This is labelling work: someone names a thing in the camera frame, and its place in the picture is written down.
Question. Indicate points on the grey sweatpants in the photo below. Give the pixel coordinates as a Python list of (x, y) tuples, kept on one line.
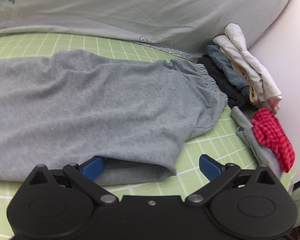
[(76, 105)]

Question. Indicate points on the grey carrot print sheet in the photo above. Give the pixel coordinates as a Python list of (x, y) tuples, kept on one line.
[(181, 27)]

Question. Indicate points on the red checked folded cloth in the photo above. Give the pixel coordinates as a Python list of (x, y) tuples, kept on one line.
[(269, 132)]

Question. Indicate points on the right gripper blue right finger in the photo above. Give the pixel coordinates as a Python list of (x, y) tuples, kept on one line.
[(209, 167)]

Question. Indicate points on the white folded garment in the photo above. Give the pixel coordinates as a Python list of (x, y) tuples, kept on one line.
[(233, 45)]

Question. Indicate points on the blue denim folded garment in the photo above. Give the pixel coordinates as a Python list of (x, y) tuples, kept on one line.
[(223, 63)]

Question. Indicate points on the grey folded garment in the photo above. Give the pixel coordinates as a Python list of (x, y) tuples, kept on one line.
[(262, 154)]

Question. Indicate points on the green grid mat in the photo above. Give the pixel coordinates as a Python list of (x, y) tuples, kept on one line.
[(221, 143)]

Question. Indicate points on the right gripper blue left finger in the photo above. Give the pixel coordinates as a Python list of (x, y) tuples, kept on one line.
[(92, 168)]

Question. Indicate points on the black folded garment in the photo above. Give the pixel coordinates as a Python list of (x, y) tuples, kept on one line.
[(235, 98)]

